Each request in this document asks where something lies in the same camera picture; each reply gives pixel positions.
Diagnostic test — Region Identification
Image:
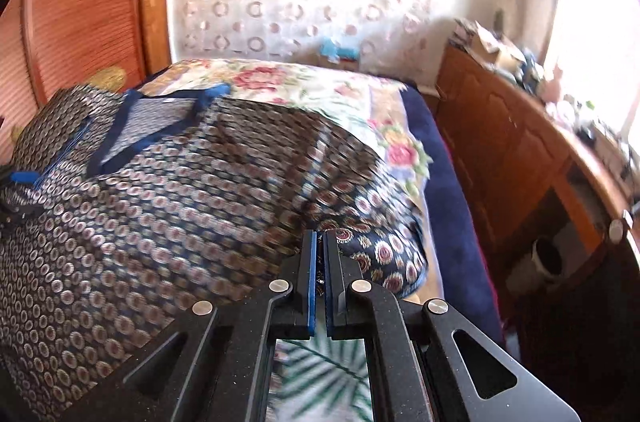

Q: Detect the pink white bottle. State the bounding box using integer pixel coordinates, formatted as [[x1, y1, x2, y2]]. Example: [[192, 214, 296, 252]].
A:
[[544, 75, 564, 104]]

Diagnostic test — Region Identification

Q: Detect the white bucket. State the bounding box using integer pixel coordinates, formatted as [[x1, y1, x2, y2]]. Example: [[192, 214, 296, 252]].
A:
[[505, 238, 564, 294]]

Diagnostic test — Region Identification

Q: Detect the long wooden cabinet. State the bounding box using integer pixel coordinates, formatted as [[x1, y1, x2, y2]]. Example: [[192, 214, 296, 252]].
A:
[[435, 45, 640, 318]]

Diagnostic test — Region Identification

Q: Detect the floral blanket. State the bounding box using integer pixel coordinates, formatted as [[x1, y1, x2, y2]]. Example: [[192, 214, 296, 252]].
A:
[[137, 58, 434, 203]]

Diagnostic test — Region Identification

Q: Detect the green leaf print bedsheet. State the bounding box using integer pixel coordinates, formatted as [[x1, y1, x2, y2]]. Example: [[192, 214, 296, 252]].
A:
[[272, 337, 374, 422]]

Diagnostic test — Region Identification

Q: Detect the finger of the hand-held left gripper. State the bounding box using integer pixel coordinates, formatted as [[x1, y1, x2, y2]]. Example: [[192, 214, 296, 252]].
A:
[[0, 199, 44, 224], [0, 170, 41, 185]]

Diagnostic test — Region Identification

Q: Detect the navy circle-patterned top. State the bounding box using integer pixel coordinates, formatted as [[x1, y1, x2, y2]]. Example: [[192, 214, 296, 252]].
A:
[[0, 83, 429, 422]]

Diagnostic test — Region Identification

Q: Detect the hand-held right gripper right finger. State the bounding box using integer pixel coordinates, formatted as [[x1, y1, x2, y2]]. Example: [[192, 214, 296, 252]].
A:
[[322, 229, 583, 422]]

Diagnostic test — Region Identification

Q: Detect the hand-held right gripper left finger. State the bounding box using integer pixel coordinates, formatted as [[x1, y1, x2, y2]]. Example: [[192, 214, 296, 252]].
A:
[[50, 229, 321, 422]]

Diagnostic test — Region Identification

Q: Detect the wooden louvered wardrobe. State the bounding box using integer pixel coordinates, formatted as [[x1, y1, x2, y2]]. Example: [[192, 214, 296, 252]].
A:
[[0, 0, 174, 163]]

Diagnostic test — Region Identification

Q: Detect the bright window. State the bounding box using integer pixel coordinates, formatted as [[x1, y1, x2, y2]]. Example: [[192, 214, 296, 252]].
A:
[[545, 0, 640, 138]]

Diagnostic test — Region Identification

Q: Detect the open cardboard box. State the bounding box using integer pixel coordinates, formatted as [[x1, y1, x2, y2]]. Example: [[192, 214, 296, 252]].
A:
[[469, 22, 522, 69]]

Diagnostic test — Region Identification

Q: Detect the yellow patterned cloth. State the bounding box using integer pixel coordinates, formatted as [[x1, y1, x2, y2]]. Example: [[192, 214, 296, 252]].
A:
[[85, 66, 129, 94]]

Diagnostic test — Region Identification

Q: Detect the navy blue blanket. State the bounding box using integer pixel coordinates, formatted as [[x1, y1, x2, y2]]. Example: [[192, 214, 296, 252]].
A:
[[404, 85, 506, 345]]

